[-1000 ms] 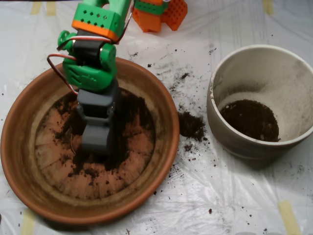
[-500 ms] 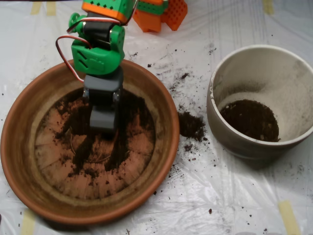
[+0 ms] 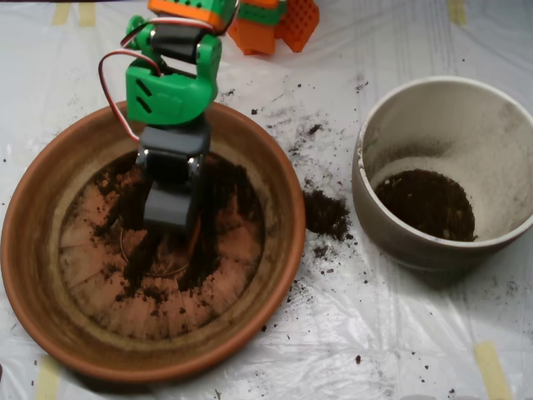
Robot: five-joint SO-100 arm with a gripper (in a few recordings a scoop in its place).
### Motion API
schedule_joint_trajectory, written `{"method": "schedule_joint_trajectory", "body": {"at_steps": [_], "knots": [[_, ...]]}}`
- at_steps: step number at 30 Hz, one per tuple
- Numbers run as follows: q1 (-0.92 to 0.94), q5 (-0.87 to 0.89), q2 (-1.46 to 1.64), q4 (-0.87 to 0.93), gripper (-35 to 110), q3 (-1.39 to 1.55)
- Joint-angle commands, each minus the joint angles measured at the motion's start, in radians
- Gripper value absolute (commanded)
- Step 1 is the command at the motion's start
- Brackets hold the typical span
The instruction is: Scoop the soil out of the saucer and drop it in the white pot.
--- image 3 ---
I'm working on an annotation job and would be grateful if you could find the orange and green robot base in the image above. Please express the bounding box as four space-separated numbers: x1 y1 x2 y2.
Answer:
227 0 321 56

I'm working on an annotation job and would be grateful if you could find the terracotta clay saucer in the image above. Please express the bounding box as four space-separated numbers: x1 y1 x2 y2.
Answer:
0 94 308 384

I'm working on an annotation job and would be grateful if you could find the spilled dark soil pile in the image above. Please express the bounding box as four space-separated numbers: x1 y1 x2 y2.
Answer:
303 189 353 241

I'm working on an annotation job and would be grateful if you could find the white ceramic pot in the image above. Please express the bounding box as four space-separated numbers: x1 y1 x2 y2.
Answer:
351 74 533 288

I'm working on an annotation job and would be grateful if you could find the beige masking tape strip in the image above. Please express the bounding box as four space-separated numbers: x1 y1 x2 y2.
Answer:
35 356 62 400
473 340 512 400
52 2 72 26
447 0 467 24
78 2 97 28

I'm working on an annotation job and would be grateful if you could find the clear plastic sheet cover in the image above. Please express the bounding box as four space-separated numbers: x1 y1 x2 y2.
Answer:
0 0 533 400

